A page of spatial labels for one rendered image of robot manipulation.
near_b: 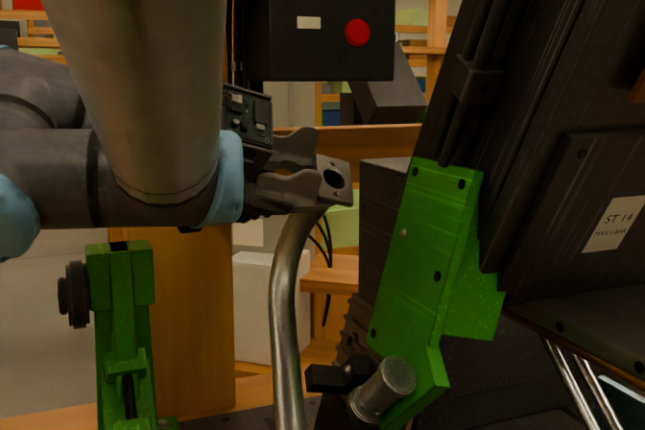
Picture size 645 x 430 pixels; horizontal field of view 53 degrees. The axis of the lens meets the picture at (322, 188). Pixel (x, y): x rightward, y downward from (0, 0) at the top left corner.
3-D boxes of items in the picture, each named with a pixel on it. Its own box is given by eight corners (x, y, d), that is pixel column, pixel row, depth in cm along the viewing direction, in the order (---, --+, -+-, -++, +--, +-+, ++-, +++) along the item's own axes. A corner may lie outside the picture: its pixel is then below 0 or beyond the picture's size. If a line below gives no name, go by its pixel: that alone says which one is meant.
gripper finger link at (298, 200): (360, 198, 62) (270, 165, 59) (331, 229, 66) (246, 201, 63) (360, 173, 64) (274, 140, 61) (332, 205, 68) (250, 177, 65)
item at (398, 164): (601, 400, 93) (619, 164, 87) (414, 443, 82) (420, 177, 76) (518, 350, 110) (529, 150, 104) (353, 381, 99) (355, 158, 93)
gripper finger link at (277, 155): (357, 148, 65) (273, 134, 61) (330, 181, 70) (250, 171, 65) (350, 124, 67) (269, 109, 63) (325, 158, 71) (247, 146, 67)
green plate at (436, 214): (487, 395, 63) (544, 187, 62) (416, 389, 60) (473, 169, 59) (427, 350, 74) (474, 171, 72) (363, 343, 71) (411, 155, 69)
